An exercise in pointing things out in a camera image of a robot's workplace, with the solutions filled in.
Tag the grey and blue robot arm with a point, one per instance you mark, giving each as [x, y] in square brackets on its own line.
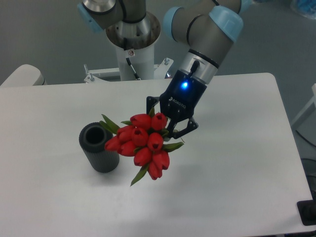
[209, 28]

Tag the black box at table edge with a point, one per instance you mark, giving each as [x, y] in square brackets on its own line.
[307, 211]

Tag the white chair back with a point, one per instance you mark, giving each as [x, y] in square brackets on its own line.
[25, 75]

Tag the white furniture frame right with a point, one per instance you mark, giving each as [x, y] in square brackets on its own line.
[306, 111]

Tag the dark grey ribbed vase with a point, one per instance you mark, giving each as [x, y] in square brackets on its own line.
[92, 140]

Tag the blue and clear plastic bag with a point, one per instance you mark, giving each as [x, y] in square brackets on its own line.
[306, 8]

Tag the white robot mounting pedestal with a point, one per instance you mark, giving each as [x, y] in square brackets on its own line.
[133, 64]

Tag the red tulip bouquet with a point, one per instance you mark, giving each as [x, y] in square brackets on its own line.
[142, 138]

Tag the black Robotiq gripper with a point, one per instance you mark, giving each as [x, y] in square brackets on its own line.
[178, 103]

